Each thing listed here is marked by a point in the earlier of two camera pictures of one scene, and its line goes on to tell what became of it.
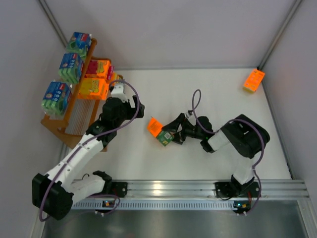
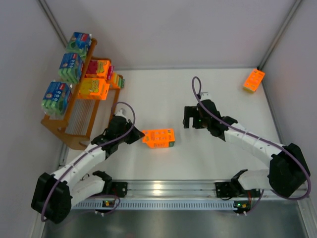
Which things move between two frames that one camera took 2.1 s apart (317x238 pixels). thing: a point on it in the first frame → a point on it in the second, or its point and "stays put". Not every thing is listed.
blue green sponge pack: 79,43 stays put
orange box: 253,81 stays put
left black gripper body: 138,107 → 132,134
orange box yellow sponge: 93,89 stays put
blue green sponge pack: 56,97 stays put
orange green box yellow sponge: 114,77 stays put
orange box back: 155,128 → 160,138
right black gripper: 182,128 → 193,118
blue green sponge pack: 71,68 stays put
